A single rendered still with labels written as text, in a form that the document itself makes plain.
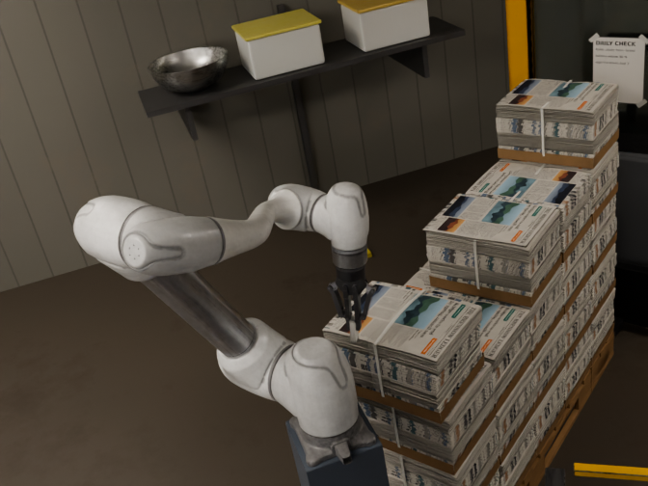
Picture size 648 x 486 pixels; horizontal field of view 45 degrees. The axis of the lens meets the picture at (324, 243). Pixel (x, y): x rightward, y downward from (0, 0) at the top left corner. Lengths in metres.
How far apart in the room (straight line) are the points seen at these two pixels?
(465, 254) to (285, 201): 0.92
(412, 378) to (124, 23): 3.21
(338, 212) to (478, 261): 0.91
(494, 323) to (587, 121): 0.82
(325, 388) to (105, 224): 0.65
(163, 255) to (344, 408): 0.68
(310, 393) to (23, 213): 3.56
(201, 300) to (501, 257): 1.18
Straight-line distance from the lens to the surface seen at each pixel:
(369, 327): 2.29
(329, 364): 1.88
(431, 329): 2.25
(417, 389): 2.24
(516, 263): 2.63
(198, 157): 5.15
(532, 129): 3.08
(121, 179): 5.14
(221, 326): 1.86
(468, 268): 2.73
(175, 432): 3.78
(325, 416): 1.93
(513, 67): 3.63
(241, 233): 1.62
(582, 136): 3.02
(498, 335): 2.60
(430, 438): 2.42
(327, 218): 1.92
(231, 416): 3.76
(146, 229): 1.49
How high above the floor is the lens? 2.41
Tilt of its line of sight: 29 degrees down
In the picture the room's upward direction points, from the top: 11 degrees counter-clockwise
